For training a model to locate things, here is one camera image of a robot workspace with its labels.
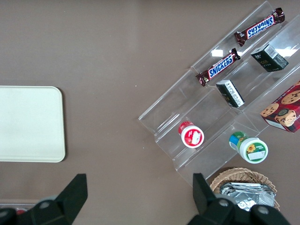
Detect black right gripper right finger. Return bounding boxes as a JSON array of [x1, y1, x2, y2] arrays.
[[187, 172, 256, 225]]

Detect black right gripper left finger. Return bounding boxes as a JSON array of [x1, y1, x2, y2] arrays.
[[17, 173, 88, 225]]

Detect foil wrapped sandwich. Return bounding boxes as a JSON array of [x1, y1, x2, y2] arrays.
[[224, 188, 275, 212], [220, 182, 270, 192]]

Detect light wicker basket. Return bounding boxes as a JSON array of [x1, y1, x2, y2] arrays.
[[210, 167, 280, 211]]

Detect beige rectangular plastic tray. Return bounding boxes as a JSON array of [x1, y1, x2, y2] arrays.
[[0, 86, 66, 163]]

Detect red lidded snack cup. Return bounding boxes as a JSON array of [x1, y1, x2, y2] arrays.
[[178, 120, 205, 149]]

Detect green lidded snack cup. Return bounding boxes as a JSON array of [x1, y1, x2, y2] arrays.
[[229, 131, 269, 164]]

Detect clear acrylic stepped display stand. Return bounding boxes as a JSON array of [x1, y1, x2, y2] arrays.
[[138, 0, 300, 188]]

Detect small black tea box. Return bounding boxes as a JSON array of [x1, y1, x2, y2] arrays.
[[250, 44, 289, 73], [215, 79, 246, 109]]

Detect red chocolate chip cookie box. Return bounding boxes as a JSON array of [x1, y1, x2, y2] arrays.
[[260, 81, 300, 133]]

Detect Snickers chocolate bar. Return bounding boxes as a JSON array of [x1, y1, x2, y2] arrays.
[[234, 7, 285, 47], [195, 48, 241, 88]]

